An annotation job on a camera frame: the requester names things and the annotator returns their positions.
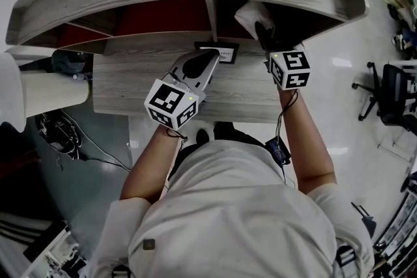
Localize person's black trousers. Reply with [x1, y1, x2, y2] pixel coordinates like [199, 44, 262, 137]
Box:
[171, 121, 266, 182]

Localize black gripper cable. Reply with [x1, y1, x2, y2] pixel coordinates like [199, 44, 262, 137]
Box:
[274, 89, 300, 141]

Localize bundle of floor cables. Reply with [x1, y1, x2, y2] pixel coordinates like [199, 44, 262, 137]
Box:
[35, 109, 132, 173]

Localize person's black shoe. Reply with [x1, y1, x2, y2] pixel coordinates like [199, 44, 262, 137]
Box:
[195, 128, 210, 146]

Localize black office chair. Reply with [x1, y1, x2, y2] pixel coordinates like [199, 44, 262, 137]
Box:
[351, 61, 417, 132]

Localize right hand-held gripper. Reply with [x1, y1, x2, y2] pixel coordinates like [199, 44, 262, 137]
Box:
[254, 20, 311, 91]

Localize storage rack with small items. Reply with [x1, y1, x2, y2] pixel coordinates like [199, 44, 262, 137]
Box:
[371, 187, 417, 273]

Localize dark round object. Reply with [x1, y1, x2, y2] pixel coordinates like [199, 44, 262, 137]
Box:
[51, 49, 94, 76]

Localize person's white shirt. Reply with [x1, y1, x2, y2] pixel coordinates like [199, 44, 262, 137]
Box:
[89, 139, 376, 278]

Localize black waist device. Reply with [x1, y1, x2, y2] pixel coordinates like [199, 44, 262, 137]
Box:
[265, 136, 291, 167]

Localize person's right forearm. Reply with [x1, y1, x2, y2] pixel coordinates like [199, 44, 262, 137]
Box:
[276, 87, 337, 197]

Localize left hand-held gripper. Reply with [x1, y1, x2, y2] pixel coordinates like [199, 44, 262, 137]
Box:
[143, 48, 220, 132]

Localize white pack of tissues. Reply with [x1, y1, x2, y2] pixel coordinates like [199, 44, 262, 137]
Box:
[234, 1, 274, 40]

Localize black framed sign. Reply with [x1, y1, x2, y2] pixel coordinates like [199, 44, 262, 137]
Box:
[194, 41, 240, 65]

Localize person's left forearm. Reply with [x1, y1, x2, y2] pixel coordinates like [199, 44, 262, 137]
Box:
[119, 124, 184, 202]

